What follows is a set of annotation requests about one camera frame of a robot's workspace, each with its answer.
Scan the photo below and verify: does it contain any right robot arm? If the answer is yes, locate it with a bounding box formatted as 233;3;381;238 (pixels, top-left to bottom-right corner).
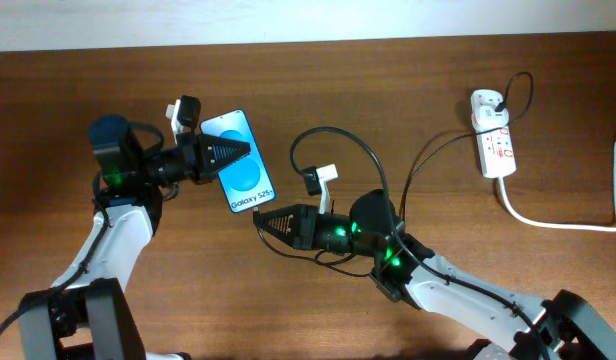
253;189;616;359

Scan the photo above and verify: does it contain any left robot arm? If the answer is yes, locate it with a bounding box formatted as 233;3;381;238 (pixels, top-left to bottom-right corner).
19;115;251;359

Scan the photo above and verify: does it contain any blue smartphone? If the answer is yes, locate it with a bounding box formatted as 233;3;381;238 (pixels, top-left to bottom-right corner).
200;109;276;213

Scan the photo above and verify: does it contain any white usb charger adapter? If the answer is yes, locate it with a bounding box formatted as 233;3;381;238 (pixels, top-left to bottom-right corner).
472;105;509;133

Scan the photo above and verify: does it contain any white power strip cord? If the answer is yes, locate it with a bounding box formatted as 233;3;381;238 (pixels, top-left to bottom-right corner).
496;128;616;233

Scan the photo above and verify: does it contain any white power strip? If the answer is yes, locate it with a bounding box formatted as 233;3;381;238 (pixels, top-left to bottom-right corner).
470;89;517;179

